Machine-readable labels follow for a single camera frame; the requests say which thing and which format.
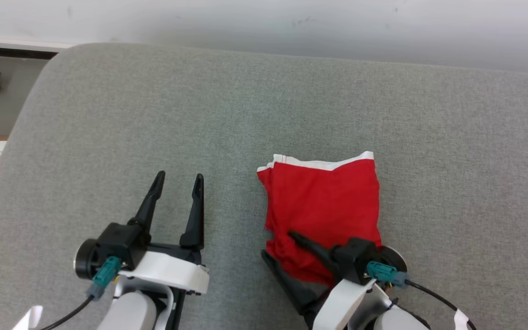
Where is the black white wall skirting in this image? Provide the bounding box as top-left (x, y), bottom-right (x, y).
top-left (0, 37), bottom-right (76, 60)

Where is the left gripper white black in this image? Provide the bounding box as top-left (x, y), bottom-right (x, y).
top-left (118, 170), bottom-right (210, 295)

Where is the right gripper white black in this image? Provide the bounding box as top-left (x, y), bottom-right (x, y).
top-left (261, 231), bottom-right (377, 330)

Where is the black cable teal plug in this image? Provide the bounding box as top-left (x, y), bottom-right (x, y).
top-left (366, 260), bottom-right (478, 330)
top-left (38, 256), bottom-right (122, 330)

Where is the red basketball jersey white trim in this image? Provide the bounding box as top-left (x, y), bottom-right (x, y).
top-left (257, 151), bottom-right (382, 286)

